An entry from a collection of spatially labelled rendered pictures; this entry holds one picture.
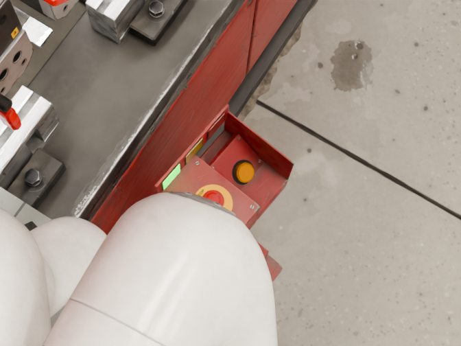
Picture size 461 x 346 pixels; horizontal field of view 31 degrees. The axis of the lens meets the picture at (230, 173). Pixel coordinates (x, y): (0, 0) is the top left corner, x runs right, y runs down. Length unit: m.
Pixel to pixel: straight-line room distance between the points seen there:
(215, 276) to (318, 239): 1.78
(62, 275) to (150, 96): 0.67
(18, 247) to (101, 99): 0.90
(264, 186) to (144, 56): 0.34
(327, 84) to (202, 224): 1.93
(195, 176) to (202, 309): 1.00
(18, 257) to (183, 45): 0.96
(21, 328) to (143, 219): 0.11
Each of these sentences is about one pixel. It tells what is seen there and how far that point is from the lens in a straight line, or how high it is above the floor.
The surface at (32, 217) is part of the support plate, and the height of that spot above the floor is 1.00.
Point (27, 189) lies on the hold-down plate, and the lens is 1.43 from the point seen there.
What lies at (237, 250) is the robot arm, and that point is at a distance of 0.56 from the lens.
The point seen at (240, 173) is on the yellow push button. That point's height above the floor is 0.73.
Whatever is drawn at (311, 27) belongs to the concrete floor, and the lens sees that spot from 2.53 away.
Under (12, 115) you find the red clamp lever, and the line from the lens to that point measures 1.14.
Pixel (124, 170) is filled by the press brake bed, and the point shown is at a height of 0.79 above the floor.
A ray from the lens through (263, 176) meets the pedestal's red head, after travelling 1.62.
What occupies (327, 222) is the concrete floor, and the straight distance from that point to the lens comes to 2.34.
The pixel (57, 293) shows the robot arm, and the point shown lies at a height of 1.42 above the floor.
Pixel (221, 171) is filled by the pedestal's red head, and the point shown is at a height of 0.74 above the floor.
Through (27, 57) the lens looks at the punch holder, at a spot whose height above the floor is 1.20.
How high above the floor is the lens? 2.25
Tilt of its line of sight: 73 degrees down
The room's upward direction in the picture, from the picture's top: 7 degrees clockwise
